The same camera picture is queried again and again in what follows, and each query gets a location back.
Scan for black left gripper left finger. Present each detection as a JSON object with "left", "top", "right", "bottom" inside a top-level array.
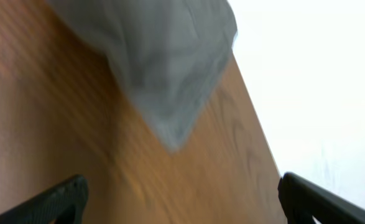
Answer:
[{"left": 0, "top": 175, "right": 88, "bottom": 224}]

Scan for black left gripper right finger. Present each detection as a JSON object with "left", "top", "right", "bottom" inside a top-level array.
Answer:
[{"left": 278, "top": 172, "right": 365, "bottom": 224}]

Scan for grey shorts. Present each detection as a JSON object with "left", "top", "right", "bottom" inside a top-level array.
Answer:
[{"left": 49, "top": 0, "right": 237, "bottom": 152}]

